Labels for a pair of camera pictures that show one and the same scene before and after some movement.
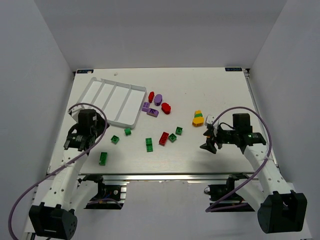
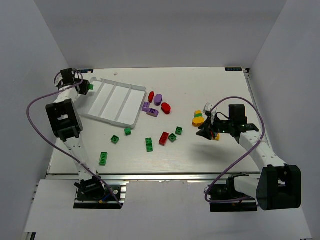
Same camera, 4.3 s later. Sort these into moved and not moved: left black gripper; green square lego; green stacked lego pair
Moved: left black gripper
Not moved: green stacked lego pair; green square lego
